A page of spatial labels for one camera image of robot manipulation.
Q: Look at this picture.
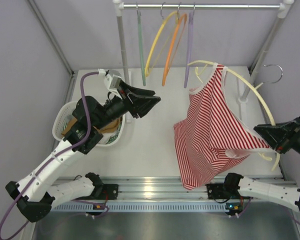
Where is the silver clothes rack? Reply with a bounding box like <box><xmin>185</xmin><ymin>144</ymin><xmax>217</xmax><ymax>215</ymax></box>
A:
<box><xmin>112</xmin><ymin>0</ymin><xmax>296</xmax><ymax>131</ymax></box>

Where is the white plastic laundry basket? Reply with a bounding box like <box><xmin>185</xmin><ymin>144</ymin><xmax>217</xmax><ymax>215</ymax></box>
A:
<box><xmin>52</xmin><ymin>101</ymin><xmax>126</xmax><ymax>148</ymax></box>

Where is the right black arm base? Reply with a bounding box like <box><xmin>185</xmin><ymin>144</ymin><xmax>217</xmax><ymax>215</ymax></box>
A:
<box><xmin>206</xmin><ymin>183</ymin><xmax>251</xmax><ymax>203</ymax></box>

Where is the cream hanger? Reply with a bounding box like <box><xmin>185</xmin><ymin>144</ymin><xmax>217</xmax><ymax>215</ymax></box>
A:
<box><xmin>186</xmin><ymin>59</ymin><xmax>284</xmax><ymax>172</ymax></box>

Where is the white slotted cable duct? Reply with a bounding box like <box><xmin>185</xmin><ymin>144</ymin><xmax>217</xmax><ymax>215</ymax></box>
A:
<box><xmin>52</xmin><ymin>201</ymin><xmax>229</xmax><ymax>213</ymax></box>

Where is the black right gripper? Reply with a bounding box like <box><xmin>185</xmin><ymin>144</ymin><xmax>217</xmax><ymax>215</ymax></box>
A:
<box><xmin>253</xmin><ymin>112</ymin><xmax>300</xmax><ymax>161</ymax></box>

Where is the red white striped tank top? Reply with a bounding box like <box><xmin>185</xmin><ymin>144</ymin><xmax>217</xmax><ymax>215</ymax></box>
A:
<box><xmin>173</xmin><ymin>63</ymin><xmax>271</xmax><ymax>190</ymax></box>

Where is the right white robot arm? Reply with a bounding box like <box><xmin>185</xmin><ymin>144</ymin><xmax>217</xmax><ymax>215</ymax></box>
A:
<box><xmin>223</xmin><ymin>116</ymin><xmax>300</xmax><ymax>213</ymax></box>

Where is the yellow hanger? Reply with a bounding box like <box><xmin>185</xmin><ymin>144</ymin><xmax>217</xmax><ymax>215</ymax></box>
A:
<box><xmin>144</xmin><ymin>10</ymin><xmax>180</xmax><ymax>78</ymax></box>

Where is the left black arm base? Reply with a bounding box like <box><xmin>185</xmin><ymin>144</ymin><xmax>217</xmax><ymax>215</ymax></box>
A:
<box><xmin>90</xmin><ymin>184</ymin><xmax>119</xmax><ymax>200</ymax></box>

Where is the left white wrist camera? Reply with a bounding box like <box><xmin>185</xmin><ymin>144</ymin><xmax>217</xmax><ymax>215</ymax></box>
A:
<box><xmin>98</xmin><ymin>68</ymin><xmax>122</xmax><ymax>92</ymax></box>

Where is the purple hanger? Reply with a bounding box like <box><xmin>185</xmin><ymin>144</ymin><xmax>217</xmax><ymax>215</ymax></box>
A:
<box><xmin>183</xmin><ymin>12</ymin><xmax>194</xmax><ymax>89</ymax></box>

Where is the orange hanger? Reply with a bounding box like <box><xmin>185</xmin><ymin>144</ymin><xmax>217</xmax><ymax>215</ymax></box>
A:
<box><xmin>161</xmin><ymin>13</ymin><xmax>188</xmax><ymax>87</ymax></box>

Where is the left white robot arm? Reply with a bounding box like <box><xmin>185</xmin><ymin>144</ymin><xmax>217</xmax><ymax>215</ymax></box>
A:
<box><xmin>5</xmin><ymin>80</ymin><xmax>161</xmax><ymax>223</ymax></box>

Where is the tan brown garment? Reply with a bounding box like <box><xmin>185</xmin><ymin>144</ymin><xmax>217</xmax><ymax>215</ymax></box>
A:
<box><xmin>61</xmin><ymin>118</ymin><xmax>121</xmax><ymax>137</ymax></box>

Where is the aluminium mounting rail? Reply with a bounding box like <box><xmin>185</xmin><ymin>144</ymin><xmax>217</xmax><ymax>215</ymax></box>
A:
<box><xmin>49</xmin><ymin>176</ymin><xmax>300</xmax><ymax>202</ymax></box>

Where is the green hanger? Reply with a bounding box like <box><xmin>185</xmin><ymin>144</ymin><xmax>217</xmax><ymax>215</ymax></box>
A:
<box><xmin>136</xmin><ymin>10</ymin><xmax>146</xmax><ymax>87</ymax></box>

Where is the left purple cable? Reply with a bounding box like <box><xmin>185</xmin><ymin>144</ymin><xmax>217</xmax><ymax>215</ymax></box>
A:
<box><xmin>0</xmin><ymin>71</ymin><xmax>108</xmax><ymax>240</ymax></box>

